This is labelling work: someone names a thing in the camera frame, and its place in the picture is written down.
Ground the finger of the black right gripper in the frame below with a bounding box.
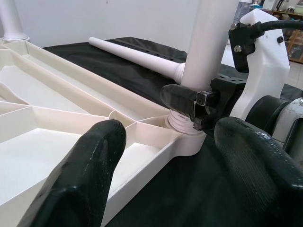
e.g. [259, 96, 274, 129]
[159, 84, 198, 118]

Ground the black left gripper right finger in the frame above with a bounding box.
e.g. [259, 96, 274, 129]
[214, 116, 303, 227]

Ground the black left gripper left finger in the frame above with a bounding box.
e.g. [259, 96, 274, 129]
[18, 119, 127, 227]

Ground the white plastic table leg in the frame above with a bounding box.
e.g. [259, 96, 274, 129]
[165, 0, 239, 136]
[88, 36, 187, 84]
[0, 0, 31, 43]

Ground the white plastic table top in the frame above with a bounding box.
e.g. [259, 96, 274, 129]
[0, 38, 207, 227]

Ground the black table cloth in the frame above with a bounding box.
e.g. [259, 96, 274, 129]
[42, 35, 303, 227]

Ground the brown wooden shelf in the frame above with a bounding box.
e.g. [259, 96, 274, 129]
[272, 8, 303, 64]

